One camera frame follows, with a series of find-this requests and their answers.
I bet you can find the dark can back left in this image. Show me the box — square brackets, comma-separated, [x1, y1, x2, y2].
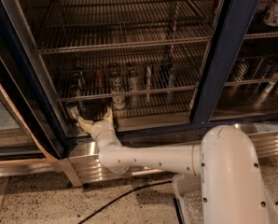
[71, 65, 85, 96]

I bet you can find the silver can front left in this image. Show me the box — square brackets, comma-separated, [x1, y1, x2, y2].
[65, 102, 83, 122]

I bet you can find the brown can back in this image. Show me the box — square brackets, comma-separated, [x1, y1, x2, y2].
[108, 63, 120, 87]

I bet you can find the silver white can back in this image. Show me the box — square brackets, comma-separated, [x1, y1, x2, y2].
[127, 62, 139, 91]

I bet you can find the white red slim can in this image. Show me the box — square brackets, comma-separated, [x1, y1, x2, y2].
[146, 63, 153, 102]

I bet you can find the blue can back right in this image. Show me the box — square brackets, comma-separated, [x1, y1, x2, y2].
[160, 62, 175, 89]

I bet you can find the white red can front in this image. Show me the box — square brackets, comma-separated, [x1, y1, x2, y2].
[111, 85, 126, 109]

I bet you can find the right compartment wire shelf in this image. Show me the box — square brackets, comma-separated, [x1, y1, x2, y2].
[226, 15, 278, 86]

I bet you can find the stainless steel glass fridge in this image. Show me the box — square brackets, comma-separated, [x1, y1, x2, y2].
[0, 0, 278, 186]

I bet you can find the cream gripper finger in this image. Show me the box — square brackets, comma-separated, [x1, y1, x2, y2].
[103, 107, 113, 122]
[77, 117, 93, 133]

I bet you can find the red coke can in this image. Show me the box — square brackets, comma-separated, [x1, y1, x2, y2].
[93, 64, 104, 89]

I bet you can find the black floor cable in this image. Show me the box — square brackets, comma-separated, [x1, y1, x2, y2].
[76, 179, 174, 224]

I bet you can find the open glass fridge door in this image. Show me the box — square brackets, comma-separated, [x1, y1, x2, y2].
[0, 56, 62, 177]

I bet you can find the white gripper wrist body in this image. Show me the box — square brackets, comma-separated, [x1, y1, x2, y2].
[90, 120, 115, 141]

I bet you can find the clear plastic bin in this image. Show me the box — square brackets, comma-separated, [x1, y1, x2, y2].
[173, 174, 278, 224]

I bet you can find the middle wire shelf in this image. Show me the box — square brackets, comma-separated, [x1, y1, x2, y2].
[53, 51, 202, 103]

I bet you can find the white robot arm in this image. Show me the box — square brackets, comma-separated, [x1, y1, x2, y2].
[77, 110, 271, 224]

